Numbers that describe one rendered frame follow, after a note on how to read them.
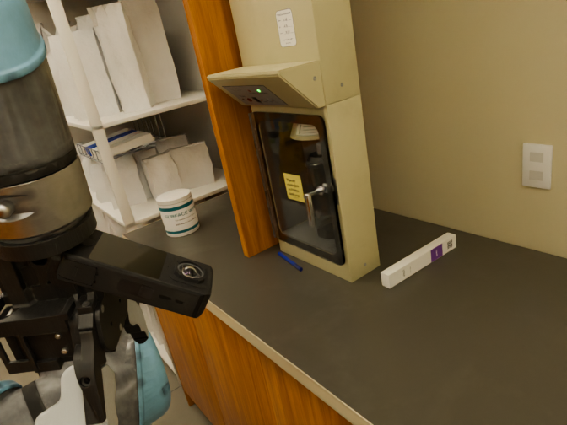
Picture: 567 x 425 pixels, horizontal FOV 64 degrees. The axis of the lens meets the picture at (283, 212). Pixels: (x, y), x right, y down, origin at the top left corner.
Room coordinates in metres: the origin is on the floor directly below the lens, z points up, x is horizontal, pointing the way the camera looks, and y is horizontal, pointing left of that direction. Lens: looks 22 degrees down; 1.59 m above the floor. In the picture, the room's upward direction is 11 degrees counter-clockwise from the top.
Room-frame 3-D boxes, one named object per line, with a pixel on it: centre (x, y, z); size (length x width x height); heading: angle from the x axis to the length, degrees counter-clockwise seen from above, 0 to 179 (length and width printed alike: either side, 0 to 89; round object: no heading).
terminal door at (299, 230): (1.16, -0.05, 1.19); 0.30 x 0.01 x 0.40; 33
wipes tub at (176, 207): (1.63, 0.39, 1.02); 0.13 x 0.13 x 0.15
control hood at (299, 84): (1.13, -0.01, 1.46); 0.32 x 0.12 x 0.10; 33
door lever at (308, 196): (1.05, -0.08, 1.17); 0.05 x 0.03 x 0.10; 123
